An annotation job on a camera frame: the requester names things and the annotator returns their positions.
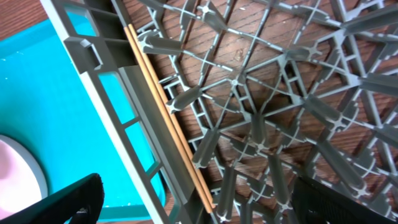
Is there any white round plate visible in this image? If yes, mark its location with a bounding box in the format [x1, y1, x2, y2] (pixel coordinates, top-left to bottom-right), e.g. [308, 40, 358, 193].
[0, 134, 49, 215]

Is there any teal serving tray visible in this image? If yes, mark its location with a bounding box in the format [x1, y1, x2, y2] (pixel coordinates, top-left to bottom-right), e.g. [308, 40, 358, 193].
[1, 20, 150, 222]

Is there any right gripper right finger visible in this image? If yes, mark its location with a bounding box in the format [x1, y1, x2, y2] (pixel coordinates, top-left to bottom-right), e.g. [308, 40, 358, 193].
[292, 176, 397, 224]

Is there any wooden chopstick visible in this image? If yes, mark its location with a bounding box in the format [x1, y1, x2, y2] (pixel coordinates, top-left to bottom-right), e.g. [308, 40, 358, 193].
[124, 24, 215, 213]
[123, 25, 214, 214]

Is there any pink bowl with food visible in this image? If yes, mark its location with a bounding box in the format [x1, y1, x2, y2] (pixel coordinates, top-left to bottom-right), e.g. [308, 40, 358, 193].
[0, 141, 42, 219]

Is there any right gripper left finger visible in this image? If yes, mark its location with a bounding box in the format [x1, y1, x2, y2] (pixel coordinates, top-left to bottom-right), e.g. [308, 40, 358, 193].
[1, 173, 104, 224]

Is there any grey dishwasher rack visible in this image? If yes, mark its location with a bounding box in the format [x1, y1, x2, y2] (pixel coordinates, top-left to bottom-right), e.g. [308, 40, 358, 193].
[42, 0, 397, 223]

